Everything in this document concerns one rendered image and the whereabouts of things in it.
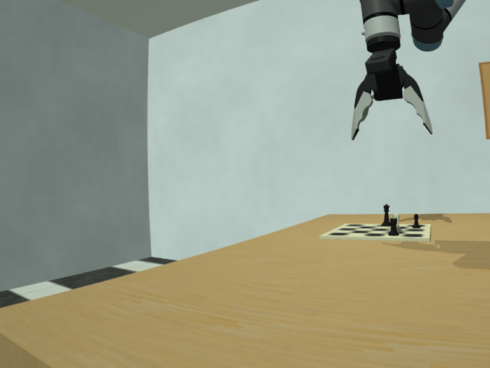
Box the black and cream chessboard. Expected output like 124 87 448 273
320 224 431 241

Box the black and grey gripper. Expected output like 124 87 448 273
351 35 433 140

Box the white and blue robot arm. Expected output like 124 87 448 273
360 0 466 75

